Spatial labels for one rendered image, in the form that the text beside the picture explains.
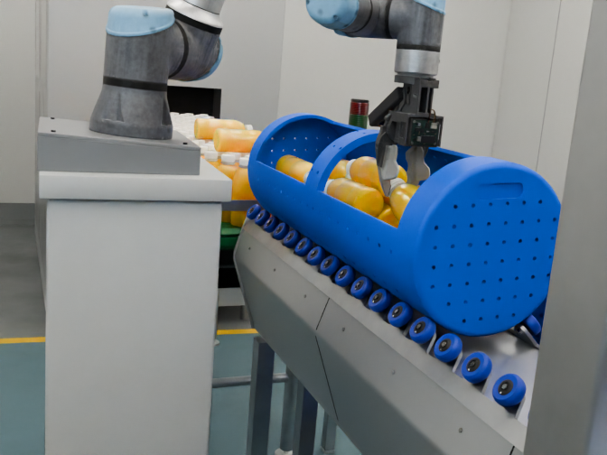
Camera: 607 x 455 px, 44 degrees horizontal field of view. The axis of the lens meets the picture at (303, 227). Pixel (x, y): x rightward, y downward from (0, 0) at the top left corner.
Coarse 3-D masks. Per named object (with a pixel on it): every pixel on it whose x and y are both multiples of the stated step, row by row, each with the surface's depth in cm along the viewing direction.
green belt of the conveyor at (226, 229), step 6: (222, 222) 213; (222, 228) 205; (228, 228) 206; (234, 228) 206; (240, 228) 207; (222, 234) 204; (228, 234) 204; (234, 234) 205; (222, 240) 203; (228, 240) 204; (234, 240) 205; (222, 246) 205; (228, 246) 205; (234, 246) 206
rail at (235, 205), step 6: (222, 204) 204; (228, 204) 204; (234, 204) 205; (240, 204) 206; (246, 204) 206; (252, 204) 207; (258, 204) 208; (222, 210) 204; (228, 210) 205; (234, 210) 206; (240, 210) 206; (246, 210) 207
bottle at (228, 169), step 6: (222, 162) 211; (228, 162) 211; (234, 162) 212; (222, 168) 211; (228, 168) 210; (234, 168) 211; (228, 174) 210; (222, 216) 212; (228, 216) 213; (228, 222) 214
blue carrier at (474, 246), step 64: (320, 128) 195; (256, 192) 189; (320, 192) 147; (448, 192) 112; (512, 192) 117; (384, 256) 122; (448, 256) 115; (512, 256) 119; (448, 320) 117; (512, 320) 122
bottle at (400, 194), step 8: (400, 184) 133; (408, 184) 131; (392, 192) 131; (400, 192) 129; (408, 192) 128; (392, 200) 130; (400, 200) 128; (408, 200) 127; (392, 208) 130; (400, 208) 128; (400, 216) 128
